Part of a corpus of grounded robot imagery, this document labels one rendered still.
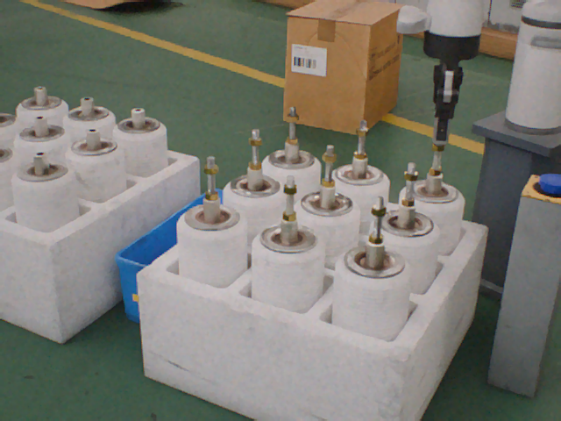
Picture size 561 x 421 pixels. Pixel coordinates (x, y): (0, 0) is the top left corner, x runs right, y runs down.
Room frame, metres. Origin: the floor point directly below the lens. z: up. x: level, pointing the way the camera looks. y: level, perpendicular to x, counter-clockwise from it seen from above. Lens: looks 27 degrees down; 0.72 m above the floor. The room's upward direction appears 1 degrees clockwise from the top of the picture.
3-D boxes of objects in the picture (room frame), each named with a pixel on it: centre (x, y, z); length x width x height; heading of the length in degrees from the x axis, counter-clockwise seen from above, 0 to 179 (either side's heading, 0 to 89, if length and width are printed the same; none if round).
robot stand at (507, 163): (1.18, -0.41, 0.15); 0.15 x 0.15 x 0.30; 45
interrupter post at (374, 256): (0.80, -0.11, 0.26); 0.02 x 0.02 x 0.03
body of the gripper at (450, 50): (1.01, -0.22, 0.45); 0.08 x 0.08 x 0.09
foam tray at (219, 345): (0.96, -0.06, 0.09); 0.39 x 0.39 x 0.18; 63
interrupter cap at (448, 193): (1.01, -0.22, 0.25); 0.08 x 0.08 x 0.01
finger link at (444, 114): (0.99, -0.22, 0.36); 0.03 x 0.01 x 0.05; 170
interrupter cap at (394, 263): (0.80, -0.11, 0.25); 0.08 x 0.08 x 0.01
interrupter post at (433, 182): (1.01, -0.22, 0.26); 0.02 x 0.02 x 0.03
